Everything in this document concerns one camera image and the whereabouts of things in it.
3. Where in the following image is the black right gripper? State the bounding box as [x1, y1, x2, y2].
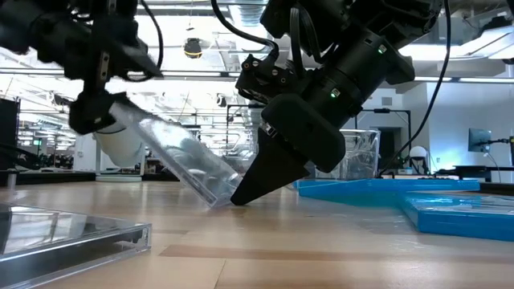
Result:
[230, 92, 347, 206]

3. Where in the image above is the clear CD jewel case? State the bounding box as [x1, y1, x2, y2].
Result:
[107, 100, 244, 209]

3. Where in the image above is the black CD case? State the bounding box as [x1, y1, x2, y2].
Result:
[0, 202, 153, 289]

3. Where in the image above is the dark cabinet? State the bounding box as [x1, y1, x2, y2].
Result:
[0, 98, 21, 172]

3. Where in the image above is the black desk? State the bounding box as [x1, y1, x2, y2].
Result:
[433, 164, 514, 184]

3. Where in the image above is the computer monitor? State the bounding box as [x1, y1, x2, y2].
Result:
[467, 128, 493, 153]

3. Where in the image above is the black aluminium table frame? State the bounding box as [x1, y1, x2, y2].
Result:
[0, 170, 514, 197]

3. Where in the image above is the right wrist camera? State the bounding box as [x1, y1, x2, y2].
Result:
[235, 53, 302, 106]

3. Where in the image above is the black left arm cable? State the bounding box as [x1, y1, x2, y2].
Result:
[138, 0, 165, 81]

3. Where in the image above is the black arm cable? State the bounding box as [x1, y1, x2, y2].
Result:
[138, 0, 165, 81]
[376, 0, 453, 178]

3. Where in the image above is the black dome with yellow ring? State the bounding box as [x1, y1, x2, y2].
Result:
[183, 37, 204, 60]

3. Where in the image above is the round ribbed air duct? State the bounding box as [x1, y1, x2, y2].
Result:
[228, 3, 264, 41]

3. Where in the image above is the black camera cable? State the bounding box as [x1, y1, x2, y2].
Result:
[210, 0, 280, 55]

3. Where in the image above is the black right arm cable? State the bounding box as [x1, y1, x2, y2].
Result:
[376, 0, 453, 178]

